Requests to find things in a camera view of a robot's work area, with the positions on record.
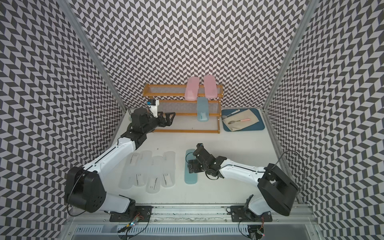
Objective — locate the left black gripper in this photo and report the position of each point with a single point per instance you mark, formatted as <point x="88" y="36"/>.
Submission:
<point x="164" y="123"/>

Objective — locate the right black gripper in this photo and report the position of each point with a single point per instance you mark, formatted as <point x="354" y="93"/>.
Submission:
<point x="195" y="166"/>

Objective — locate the teal pencil case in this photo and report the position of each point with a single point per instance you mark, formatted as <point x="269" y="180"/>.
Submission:
<point x="202" y="109"/>
<point x="190" y="178"/>

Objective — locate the pink pencil case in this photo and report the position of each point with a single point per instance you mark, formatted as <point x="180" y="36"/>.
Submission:
<point x="210" y="87"/>
<point x="192" y="89"/>

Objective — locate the clear pencil case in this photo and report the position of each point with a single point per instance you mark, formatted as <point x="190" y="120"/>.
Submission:
<point x="129" y="171"/>
<point x="142" y="168"/>
<point x="169" y="168"/>
<point x="155" y="174"/>

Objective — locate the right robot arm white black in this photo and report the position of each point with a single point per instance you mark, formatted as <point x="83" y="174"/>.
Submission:
<point x="277" y="191"/>

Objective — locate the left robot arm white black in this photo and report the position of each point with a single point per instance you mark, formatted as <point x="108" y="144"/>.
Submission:
<point x="85" y="185"/>

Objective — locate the wooden three-tier shelf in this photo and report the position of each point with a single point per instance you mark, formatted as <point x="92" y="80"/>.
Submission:
<point x="171" y="98"/>

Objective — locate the beige cloth napkin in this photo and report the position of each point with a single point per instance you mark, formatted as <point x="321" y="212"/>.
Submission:
<point x="241" y="125"/>

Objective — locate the teal tray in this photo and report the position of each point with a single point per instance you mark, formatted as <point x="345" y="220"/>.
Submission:
<point x="257" y="127"/>

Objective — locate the pink handled spoon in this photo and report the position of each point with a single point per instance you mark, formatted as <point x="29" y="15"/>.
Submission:
<point x="242" y="120"/>

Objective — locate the white handled fork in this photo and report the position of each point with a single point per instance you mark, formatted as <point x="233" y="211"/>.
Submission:
<point x="230" y="114"/>

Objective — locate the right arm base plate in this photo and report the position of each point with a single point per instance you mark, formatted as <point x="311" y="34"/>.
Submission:
<point x="239" y="214"/>

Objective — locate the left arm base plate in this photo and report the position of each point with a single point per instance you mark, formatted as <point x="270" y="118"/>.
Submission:
<point x="144" y="211"/>

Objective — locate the aluminium front rail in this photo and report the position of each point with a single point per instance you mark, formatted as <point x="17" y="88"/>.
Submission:
<point x="179" y="214"/>

